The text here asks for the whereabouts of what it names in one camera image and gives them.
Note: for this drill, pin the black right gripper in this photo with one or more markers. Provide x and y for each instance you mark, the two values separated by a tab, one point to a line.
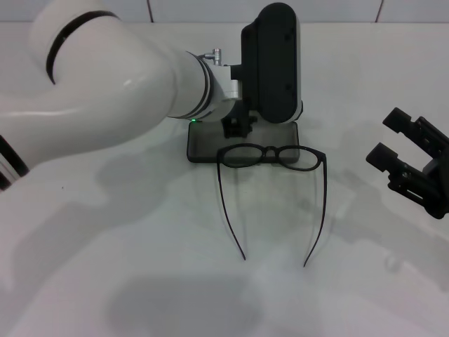
440	189

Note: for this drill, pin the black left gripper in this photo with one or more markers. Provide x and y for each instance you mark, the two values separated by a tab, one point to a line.
238	126

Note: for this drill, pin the black glasses case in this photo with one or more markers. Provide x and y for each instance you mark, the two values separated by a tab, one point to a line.
203	144

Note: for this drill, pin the black glasses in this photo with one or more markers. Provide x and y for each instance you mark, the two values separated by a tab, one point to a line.
271	150

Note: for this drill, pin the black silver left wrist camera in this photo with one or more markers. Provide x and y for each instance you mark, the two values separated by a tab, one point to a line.
273	63

